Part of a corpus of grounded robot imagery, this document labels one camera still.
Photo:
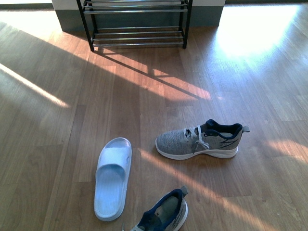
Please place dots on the light blue slide sandal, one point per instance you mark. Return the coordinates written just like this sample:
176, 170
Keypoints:
111, 179

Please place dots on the grey knit sneaker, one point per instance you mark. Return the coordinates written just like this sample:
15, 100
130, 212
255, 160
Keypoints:
210, 138
168, 214

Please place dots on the black metal shoe rack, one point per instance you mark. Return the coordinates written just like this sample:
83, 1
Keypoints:
146, 23

